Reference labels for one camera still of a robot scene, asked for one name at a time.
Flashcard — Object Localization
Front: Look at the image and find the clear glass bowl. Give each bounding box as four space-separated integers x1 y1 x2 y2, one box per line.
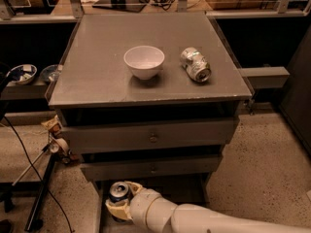
40 64 62 83

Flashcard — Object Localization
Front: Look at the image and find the white bowl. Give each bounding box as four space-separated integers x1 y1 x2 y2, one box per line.
123 46 165 80

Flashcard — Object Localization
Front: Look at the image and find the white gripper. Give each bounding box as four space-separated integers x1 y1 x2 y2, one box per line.
105 181 161 233

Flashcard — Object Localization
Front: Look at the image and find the grey drawer cabinet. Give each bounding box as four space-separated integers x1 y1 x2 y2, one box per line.
45 11 255 233

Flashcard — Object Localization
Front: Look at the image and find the black cable on floor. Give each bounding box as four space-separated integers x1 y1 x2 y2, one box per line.
0 115 76 233

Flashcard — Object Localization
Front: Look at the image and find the crushed silver green can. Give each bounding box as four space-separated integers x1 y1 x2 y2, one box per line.
180 47 211 83

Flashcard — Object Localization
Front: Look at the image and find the roll of tape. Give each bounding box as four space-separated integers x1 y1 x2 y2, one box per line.
50 138 69 156

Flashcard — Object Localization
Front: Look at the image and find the crumpled snack wrapper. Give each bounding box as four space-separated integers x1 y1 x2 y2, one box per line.
42 116 61 136

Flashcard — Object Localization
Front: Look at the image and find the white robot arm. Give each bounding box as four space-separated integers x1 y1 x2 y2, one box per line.
105 181 311 233

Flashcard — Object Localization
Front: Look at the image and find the white rod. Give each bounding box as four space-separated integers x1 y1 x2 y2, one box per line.
12 145 49 186

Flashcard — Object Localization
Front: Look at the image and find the blue pepsi can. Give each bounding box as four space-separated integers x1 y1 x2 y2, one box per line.
108 182 129 202

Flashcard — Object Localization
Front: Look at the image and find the black metal floor bar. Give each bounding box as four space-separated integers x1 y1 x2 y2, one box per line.
24 155 55 232

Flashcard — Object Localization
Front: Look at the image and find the black monitor stand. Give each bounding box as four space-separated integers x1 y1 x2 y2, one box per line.
92 0 147 13

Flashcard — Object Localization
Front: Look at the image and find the bowl with small items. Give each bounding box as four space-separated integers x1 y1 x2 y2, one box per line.
9 64 37 84

